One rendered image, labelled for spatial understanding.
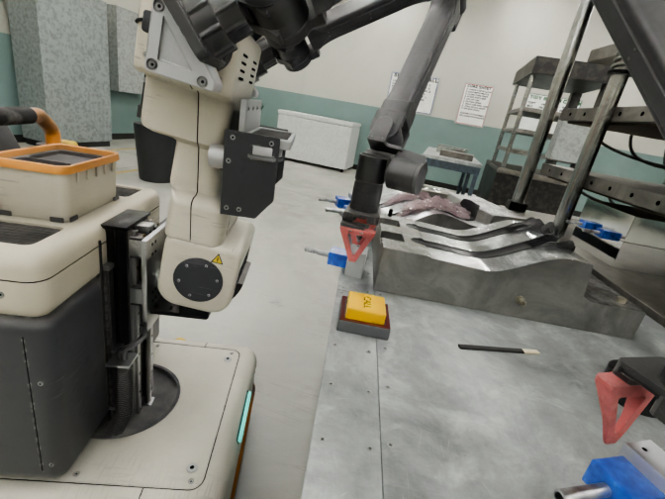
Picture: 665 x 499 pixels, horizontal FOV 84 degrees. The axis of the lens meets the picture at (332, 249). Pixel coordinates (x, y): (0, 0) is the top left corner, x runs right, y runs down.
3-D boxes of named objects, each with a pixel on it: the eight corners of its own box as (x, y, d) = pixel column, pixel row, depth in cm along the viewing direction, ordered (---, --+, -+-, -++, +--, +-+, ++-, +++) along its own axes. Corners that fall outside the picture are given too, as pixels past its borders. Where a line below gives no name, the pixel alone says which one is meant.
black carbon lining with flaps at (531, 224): (409, 252, 75) (421, 207, 72) (402, 229, 90) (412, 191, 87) (581, 285, 74) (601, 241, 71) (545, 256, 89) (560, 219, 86)
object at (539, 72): (480, 230, 471) (539, 50, 400) (472, 207, 612) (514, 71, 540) (559, 249, 452) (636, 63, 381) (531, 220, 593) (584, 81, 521)
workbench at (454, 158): (407, 216, 476) (425, 146, 445) (417, 193, 649) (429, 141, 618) (462, 229, 461) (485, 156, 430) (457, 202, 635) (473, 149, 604)
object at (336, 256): (299, 264, 77) (303, 240, 75) (306, 256, 82) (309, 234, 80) (360, 279, 76) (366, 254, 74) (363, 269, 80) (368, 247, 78)
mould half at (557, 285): (373, 290, 72) (388, 224, 67) (371, 246, 96) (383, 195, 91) (631, 340, 71) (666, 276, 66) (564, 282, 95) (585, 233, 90)
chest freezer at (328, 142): (353, 169, 788) (361, 124, 756) (344, 173, 718) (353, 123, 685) (287, 155, 819) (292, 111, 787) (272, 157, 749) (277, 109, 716)
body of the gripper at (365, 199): (379, 215, 78) (387, 180, 76) (375, 228, 69) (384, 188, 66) (349, 209, 79) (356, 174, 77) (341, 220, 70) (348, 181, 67)
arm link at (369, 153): (368, 148, 73) (355, 147, 68) (401, 154, 70) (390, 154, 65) (361, 182, 76) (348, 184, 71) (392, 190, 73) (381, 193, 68)
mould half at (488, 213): (358, 240, 99) (366, 199, 95) (336, 212, 122) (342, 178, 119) (516, 253, 112) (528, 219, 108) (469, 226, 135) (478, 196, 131)
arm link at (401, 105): (443, 9, 87) (441, -40, 78) (468, 10, 85) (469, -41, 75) (374, 161, 78) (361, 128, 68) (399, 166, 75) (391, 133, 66)
